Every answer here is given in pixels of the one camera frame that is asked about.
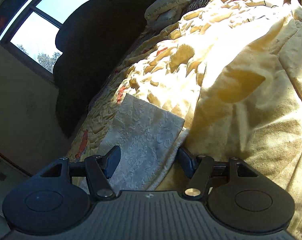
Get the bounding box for white textured pants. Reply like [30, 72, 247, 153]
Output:
[80, 93, 191, 193]

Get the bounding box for yellow carrot print bedspread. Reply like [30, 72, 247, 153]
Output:
[67, 0, 302, 239]

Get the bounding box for grey scalloped headboard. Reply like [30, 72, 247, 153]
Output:
[53, 0, 156, 138]

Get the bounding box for cream script print pillow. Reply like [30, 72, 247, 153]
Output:
[144, 0, 192, 31]

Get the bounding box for window with dark frame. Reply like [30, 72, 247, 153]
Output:
[0, 0, 89, 83]

